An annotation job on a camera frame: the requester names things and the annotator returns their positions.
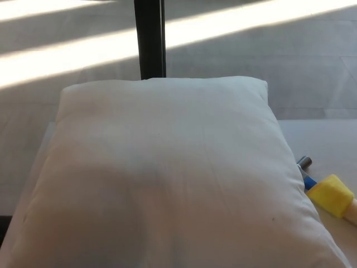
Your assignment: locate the black vertical post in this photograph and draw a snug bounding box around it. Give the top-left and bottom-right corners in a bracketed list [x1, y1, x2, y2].
[133, 0, 168, 81]

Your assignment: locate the white pillow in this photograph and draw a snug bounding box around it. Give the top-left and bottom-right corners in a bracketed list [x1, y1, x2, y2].
[0, 76, 353, 268]

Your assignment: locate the hammer with yellow foam grip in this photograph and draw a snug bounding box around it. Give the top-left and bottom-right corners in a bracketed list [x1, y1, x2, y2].
[296, 156, 357, 227]

